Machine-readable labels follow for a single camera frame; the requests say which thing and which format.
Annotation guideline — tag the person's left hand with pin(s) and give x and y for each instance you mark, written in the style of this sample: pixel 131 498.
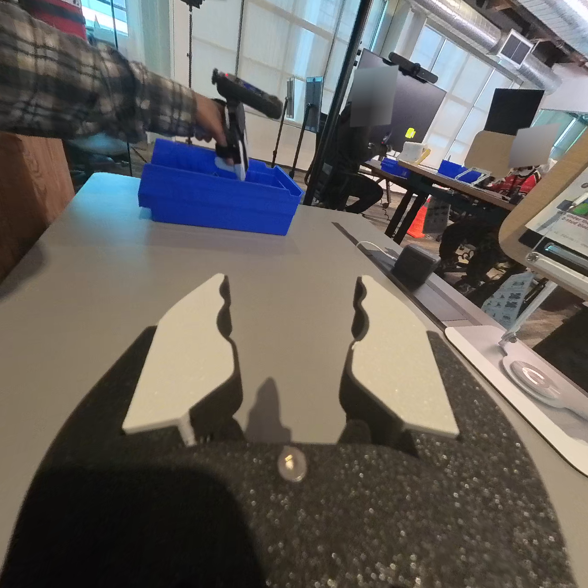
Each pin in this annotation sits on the person's left hand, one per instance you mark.
pixel 209 119

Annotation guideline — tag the small printed card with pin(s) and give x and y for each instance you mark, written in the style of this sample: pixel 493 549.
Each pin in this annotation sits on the small printed card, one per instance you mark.
pixel 507 298

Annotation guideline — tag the printed instruction sheet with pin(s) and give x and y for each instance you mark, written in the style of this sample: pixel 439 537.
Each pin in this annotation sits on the printed instruction sheet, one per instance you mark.
pixel 562 216

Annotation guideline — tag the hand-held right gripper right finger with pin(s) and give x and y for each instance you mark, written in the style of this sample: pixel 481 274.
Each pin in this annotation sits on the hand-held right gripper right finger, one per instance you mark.
pixel 399 376

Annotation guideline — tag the wooden document board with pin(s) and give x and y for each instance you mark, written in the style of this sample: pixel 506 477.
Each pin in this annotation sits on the wooden document board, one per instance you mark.
pixel 487 151

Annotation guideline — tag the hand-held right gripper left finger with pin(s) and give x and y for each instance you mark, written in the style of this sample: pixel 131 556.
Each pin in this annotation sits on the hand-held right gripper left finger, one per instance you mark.
pixel 183 363

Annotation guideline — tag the wooden pillar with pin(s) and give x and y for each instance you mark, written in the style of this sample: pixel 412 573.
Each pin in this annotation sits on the wooden pillar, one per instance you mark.
pixel 32 193

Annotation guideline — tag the black power adapter cube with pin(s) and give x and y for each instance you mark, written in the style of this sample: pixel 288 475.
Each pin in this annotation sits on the black power adapter cube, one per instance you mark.
pixel 415 266

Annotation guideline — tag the blue plastic bin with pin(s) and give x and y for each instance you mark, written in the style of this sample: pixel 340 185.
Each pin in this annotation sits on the blue plastic bin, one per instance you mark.
pixel 220 206

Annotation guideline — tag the red fire extinguisher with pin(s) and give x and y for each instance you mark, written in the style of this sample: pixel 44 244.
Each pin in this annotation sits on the red fire extinguisher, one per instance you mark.
pixel 59 16

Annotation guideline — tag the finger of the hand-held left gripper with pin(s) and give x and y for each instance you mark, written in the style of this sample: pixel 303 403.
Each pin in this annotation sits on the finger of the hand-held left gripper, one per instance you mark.
pixel 241 170
pixel 224 163

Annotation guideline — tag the orange traffic cone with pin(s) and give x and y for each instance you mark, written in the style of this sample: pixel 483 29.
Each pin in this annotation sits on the orange traffic cone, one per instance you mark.
pixel 418 225

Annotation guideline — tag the white document stand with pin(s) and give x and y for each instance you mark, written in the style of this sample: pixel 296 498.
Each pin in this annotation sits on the white document stand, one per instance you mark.
pixel 505 381

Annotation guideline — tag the wooden desk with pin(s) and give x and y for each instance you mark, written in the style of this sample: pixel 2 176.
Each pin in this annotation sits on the wooden desk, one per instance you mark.
pixel 441 183

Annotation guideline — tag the black webcam bar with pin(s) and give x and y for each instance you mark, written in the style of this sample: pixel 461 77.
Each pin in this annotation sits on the black webcam bar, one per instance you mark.
pixel 413 68

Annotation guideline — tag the small blue bin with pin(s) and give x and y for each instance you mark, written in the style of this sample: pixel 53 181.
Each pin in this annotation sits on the small blue bin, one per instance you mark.
pixel 452 168
pixel 395 167

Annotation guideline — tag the dark monitor screen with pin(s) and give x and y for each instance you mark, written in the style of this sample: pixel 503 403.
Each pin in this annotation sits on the dark monitor screen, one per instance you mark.
pixel 418 110
pixel 514 110

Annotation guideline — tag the person's left forearm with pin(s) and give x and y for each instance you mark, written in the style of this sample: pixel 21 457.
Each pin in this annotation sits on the person's left forearm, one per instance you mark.
pixel 92 78

